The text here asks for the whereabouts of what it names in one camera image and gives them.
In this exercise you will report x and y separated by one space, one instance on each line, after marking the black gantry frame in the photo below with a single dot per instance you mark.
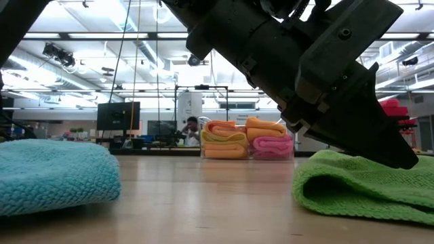
201 87

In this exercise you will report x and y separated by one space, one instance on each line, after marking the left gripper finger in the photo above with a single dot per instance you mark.
366 128

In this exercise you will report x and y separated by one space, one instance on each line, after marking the white machine cabinet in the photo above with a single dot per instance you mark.
184 105

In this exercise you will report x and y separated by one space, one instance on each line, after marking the black monitor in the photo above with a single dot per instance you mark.
115 117

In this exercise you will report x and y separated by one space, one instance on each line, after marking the pink microfiber towel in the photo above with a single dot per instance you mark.
271 144
271 155

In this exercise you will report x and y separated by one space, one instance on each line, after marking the red storage bins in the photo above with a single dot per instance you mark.
395 108

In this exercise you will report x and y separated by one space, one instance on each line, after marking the green microfiber towel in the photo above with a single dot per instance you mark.
356 183

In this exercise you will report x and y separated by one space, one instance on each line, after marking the clear plastic bin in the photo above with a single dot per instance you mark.
202 135

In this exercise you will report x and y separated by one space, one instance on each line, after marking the person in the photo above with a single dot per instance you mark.
192 132

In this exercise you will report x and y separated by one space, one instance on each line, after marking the yellow microfiber towel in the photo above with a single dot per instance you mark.
223 137

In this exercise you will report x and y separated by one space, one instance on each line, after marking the black aluminium table frame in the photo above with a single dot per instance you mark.
152 152

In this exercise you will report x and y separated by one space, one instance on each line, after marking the cluttered background desk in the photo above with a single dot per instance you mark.
74 135

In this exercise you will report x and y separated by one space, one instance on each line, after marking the blue microfiber towel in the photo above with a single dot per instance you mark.
51 176

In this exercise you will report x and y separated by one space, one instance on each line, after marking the black ceiling camera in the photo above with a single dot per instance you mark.
409 61
194 61

